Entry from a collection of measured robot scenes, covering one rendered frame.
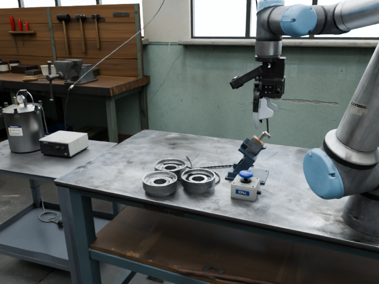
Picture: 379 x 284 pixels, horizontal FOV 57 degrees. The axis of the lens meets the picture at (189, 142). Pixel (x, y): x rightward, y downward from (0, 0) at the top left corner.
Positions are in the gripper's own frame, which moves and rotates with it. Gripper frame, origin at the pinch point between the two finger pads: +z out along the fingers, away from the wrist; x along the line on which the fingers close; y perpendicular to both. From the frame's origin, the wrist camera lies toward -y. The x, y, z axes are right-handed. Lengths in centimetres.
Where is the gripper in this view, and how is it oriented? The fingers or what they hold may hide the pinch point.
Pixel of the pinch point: (256, 121)
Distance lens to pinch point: 110.3
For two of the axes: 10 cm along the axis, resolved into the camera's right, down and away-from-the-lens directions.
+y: 9.3, 1.1, -3.4
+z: 0.1, 9.4, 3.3
